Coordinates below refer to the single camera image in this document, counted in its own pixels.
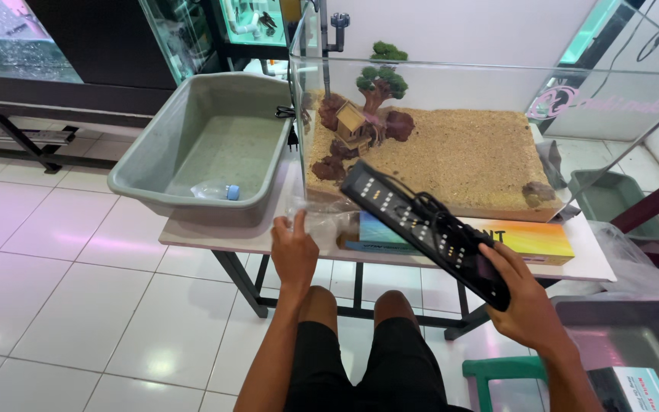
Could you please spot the person's left hand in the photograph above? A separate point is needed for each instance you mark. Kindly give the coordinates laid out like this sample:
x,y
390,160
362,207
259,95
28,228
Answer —
x,y
293,252

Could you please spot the person's right hand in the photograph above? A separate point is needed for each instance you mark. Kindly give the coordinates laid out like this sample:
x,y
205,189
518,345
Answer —
x,y
527,303

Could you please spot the clear plastic wrap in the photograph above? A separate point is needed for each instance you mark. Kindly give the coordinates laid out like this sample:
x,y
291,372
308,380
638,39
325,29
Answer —
x,y
321,220

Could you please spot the black aquarium led light bar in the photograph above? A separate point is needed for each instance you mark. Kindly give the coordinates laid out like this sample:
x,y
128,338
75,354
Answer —
x,y
421,232

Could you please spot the colourful rainbow cardboard box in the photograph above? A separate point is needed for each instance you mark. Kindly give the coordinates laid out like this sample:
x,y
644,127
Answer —
x,y
535,240

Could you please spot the white table with black legs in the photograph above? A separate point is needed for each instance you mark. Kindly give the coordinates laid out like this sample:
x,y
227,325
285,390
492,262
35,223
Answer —
x,y
232,234

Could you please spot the green plastic stool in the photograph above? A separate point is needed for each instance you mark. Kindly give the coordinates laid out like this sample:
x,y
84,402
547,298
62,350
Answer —
x,y
498,375

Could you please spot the clear bottle with blue cap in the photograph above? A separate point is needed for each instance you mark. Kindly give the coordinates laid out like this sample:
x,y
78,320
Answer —
x,y
218,190

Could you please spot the small brown rock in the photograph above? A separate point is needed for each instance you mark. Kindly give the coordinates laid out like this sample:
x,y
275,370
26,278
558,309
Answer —
x,y
538,193

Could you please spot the grey metal tray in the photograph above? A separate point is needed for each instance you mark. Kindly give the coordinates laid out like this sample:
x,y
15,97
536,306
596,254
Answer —
x,y
632,337

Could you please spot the large clear plastic bag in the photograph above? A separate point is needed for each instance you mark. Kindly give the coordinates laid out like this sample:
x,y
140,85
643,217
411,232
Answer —
x,y
641,263

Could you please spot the grey plastic tub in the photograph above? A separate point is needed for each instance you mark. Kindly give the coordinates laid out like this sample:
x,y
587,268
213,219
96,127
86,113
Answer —
x,y
215,149

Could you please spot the small green plastic tray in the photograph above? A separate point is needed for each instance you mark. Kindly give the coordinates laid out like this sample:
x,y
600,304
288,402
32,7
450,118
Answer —
x,y
615,203

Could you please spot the black and white product box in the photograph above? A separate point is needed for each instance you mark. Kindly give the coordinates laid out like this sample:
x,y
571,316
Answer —
x,y
630,389

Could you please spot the person's black shorts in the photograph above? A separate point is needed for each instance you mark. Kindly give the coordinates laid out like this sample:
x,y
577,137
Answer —
x,y
381,366

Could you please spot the tree and house aquarium ornament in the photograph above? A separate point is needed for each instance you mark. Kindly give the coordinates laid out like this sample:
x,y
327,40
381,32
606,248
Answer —
x,y
366,120

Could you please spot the sand substrate bed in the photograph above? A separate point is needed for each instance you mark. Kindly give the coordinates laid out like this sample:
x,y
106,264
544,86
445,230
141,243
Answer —
x,y
467,157

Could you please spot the glass aquarium tank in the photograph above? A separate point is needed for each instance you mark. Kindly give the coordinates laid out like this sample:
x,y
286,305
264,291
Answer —
x,y
478,131

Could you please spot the grey filter pipe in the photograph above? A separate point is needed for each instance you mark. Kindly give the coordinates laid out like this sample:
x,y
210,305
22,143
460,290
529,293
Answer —
x,y
336,28

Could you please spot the black aquarium rack with tanks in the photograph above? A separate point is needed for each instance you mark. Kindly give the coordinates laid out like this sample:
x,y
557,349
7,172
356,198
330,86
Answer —
x,y
95,51

